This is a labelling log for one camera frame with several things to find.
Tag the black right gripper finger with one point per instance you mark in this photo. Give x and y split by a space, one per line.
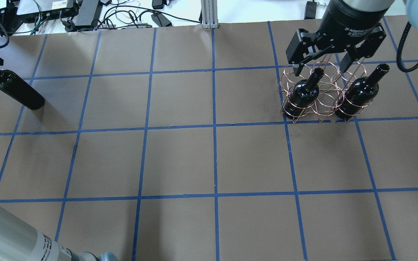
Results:
298 66
352 54

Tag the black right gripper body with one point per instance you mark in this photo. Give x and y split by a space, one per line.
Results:
346 22

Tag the dark wine bottle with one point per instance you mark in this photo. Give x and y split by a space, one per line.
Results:
18 89

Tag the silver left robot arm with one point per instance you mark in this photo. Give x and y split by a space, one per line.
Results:
20 241

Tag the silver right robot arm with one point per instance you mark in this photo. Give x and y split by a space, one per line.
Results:
352 27

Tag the dark bottle at basket corner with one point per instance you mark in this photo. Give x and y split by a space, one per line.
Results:
303 95

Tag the black electronics box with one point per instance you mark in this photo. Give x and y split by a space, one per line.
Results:
31 11

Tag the black power adapter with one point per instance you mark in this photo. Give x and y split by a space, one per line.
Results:
161 20

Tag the copper wire wine basket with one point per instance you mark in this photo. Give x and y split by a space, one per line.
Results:
331 87

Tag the dark bottle under basket handle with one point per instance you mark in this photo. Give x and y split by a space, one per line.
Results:
360 93

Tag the aluminium frame post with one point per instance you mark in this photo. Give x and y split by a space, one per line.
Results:
209 14

